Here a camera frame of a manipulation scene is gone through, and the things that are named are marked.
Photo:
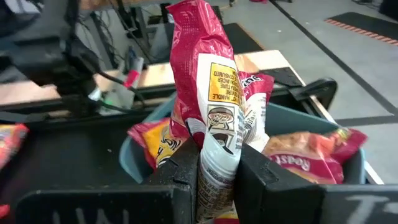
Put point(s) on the black table mat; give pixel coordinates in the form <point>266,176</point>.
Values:
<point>77,155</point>

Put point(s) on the red Maruchan ramen pack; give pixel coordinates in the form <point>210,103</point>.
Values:
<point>158,143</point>
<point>199,62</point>
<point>311,158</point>

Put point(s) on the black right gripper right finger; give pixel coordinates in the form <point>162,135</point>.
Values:
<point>295,202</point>

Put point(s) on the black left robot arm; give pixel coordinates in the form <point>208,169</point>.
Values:
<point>46,59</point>

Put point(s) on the black hazard-striped floor mat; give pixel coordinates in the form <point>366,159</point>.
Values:
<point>367,26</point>
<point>247,39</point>

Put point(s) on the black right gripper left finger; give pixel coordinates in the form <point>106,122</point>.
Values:
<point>124,205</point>

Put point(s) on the teal plastic bin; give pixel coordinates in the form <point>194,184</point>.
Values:
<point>292,119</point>

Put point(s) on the black metal table frame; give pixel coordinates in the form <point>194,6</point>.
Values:
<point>320,84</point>

